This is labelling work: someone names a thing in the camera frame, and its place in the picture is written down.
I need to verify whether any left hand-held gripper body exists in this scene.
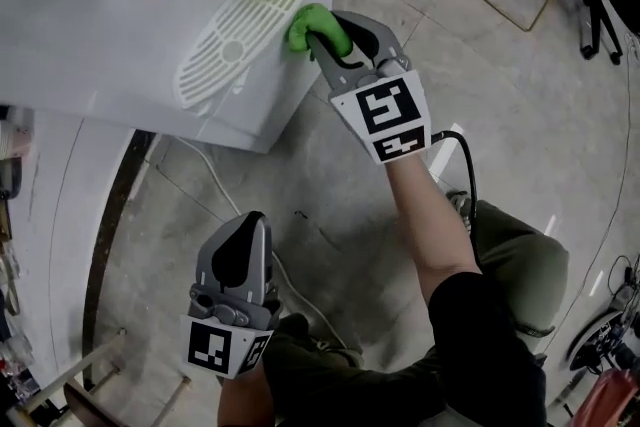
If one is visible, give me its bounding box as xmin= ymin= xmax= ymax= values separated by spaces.
xmin=178 ymin=281 xmax=285 ymax=380

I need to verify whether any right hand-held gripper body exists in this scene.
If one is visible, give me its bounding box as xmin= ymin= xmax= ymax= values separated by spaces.
xmin=327 ymin=56 xmax=433 ymax=167

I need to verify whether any green cloth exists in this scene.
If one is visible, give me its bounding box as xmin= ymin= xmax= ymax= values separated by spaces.
xmin=284 ymin=3 xmax=354 ymax=57

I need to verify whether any white water dispenser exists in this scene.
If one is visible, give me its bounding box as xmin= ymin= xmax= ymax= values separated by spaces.
xmin=0 ymin=0 xmax=337 ymax=154

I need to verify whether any person's left forearm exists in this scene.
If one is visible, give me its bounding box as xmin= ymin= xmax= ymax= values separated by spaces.
xmin=215 ymin=364 xmax=277 ymax=427

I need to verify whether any person's right forearm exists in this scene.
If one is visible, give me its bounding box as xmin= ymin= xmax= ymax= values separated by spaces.
xmin=383 ymin=153 xmax=485 ymax=311

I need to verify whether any person's left leg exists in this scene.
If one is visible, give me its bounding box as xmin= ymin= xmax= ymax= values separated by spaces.
xmin=261 ymin=312 xmax=451 ymax=427

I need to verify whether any white drip tray grille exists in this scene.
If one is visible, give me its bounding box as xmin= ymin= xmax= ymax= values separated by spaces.
xmin=172 ymin=0 xmax=327 ymax=111

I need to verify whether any person's right shoe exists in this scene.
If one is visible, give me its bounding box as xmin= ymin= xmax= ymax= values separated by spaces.
xmin=446 ymin=189 xmax=475 ymax=232

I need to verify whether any person's black shirt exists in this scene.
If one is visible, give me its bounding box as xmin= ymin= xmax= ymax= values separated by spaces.
xmin=427 ymin=270 xmax=549 ymax=427

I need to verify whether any white power cable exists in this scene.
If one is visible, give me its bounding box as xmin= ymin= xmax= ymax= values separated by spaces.
xmin=172 ymin=137 xmax=351 ymax=351

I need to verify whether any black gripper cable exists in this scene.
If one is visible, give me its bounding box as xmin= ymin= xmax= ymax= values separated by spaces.
xmin=429 ymin=129 xmax=485 ymax=269

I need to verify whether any tangle of cables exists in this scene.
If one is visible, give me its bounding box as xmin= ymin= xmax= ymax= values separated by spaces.
xmin=569 ymin=252 xmax=640 ymax=376

